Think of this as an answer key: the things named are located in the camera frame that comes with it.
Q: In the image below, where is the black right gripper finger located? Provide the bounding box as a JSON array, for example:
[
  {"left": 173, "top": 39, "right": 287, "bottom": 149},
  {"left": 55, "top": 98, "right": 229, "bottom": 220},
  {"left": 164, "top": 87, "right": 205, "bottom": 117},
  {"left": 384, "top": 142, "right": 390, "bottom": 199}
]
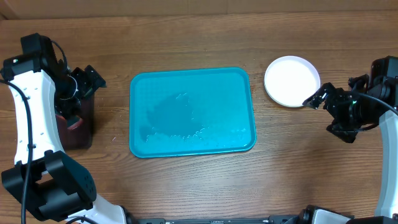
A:
[
  {"left": 302, "top": 83, "right": 336, "bottom": 110},
  {"left": 348, "top": 74, "right": 369, "bottom": 90}
]

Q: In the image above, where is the white plate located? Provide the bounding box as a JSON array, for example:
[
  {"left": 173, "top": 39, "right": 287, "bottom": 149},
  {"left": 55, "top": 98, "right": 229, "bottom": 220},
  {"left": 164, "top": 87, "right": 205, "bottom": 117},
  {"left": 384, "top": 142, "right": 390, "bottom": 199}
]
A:
[{"left": 264, "top": 55, "right": 321, "bottom": 108}]

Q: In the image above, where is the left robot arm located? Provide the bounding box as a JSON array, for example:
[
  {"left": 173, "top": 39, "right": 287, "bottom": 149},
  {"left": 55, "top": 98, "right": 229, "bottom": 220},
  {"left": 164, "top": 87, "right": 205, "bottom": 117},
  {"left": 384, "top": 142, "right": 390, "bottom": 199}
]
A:
[{"left": 1, "top": 56, "right": 134, "bottom": 223}]

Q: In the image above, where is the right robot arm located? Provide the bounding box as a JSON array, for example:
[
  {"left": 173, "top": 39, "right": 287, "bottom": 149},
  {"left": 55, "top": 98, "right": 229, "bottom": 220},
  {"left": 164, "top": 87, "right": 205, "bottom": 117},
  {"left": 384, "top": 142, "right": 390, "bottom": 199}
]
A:
[{"left": 286, "top": 75, "right": 397, "bottom": 224}]

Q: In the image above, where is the dark maroon tray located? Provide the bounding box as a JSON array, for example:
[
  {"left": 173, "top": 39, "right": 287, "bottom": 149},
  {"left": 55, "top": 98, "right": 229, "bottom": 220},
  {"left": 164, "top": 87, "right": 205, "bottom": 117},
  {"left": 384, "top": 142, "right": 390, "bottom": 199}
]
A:
[{"left": 55, "top": 96, "right": 95, "bottom": 150}]

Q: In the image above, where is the blue plastic tray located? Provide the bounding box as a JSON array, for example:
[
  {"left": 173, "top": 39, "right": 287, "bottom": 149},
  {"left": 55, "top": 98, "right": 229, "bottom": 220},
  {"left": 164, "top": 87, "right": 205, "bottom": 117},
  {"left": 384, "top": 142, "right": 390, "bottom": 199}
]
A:
[{"left": 129, "top": 67, "right": 257, "bottom": 159}]

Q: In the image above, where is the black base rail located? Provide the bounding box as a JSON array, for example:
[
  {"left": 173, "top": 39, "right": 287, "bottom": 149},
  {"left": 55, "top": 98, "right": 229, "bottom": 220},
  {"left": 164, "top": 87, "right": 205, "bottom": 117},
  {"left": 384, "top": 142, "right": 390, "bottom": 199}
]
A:
[{"left": 128, "top": 215, "right": 322, "bottom": 224}]

